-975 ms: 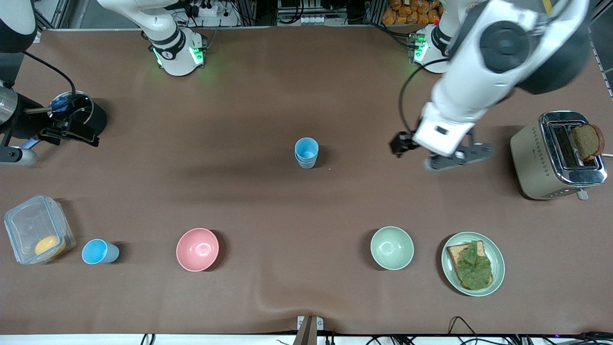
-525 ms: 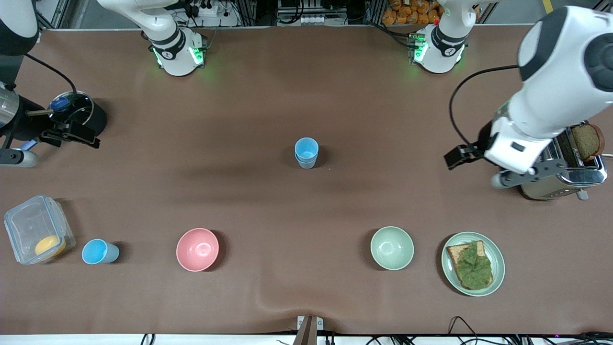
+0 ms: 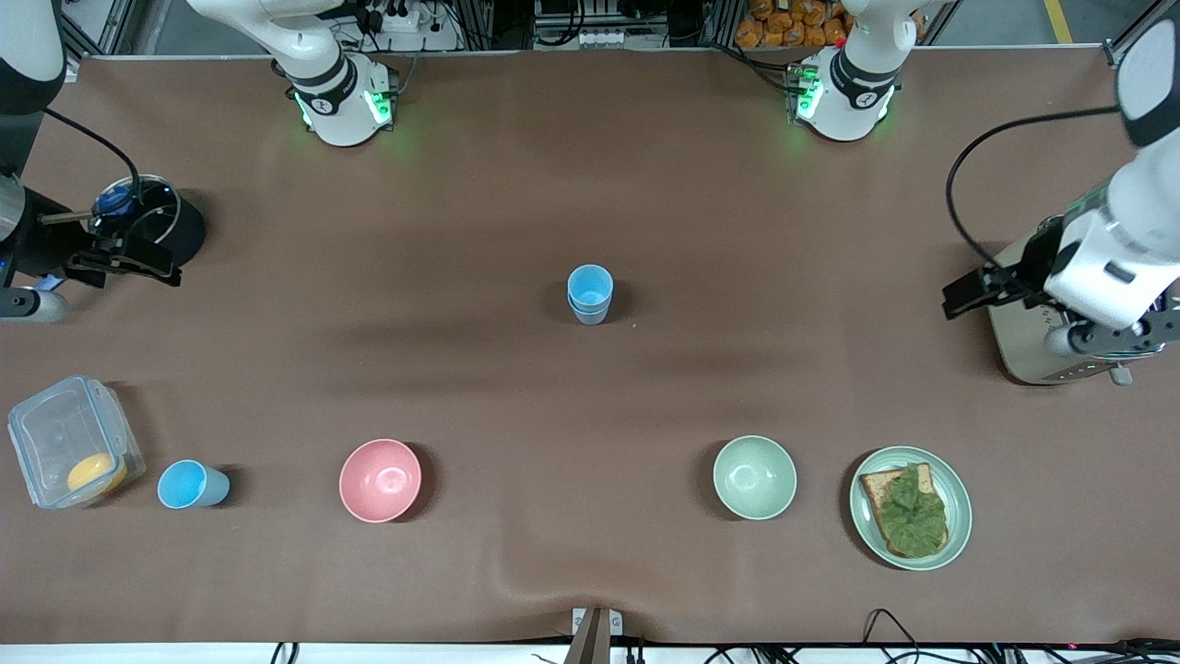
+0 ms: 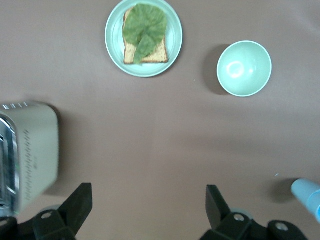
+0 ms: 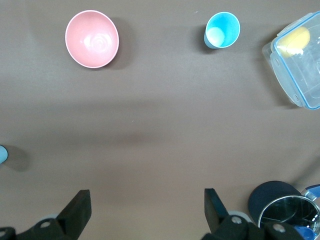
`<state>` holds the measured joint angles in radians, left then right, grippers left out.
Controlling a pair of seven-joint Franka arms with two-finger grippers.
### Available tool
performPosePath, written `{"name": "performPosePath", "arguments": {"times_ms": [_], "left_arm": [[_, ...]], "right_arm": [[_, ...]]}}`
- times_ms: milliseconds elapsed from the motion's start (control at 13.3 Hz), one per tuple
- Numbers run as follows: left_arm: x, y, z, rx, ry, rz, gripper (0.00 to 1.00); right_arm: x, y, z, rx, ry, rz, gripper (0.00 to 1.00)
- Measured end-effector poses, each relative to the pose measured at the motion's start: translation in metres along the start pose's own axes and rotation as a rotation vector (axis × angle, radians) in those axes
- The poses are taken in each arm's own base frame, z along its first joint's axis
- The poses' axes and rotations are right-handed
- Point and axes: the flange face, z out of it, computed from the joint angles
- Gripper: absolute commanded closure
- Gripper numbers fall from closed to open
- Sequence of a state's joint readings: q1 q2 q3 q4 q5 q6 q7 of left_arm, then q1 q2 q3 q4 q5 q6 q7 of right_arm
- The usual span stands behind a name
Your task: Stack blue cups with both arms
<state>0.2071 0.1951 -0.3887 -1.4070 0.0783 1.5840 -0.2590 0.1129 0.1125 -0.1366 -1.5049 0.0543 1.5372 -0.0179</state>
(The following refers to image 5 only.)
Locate yellow orange round food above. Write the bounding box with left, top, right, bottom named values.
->
left=277, top=26, right=311, bottom=57

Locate navy saucepan with blue handle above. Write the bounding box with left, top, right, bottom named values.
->
left=248, top=180, right=320, bottom=240

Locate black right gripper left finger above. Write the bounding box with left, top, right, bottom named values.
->
left=0, top=189, right=92, bottom=240

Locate light blue plastic cup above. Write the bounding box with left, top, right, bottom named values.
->
left=0, top=144, right=10, bottom=165
left=203, top=11, right=241, bottom=50

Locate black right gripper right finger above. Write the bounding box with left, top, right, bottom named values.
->
left=202, top=187, right=307, bottom=240

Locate pink bowl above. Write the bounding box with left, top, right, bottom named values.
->
left=64, top=9, right=120, bottom=69

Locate brown table cover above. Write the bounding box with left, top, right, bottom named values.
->
left=0, top=0, right=320, bottom=240

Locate clear plastic lidded container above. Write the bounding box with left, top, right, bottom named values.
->
left=261, top=11, right=320, bottom=111

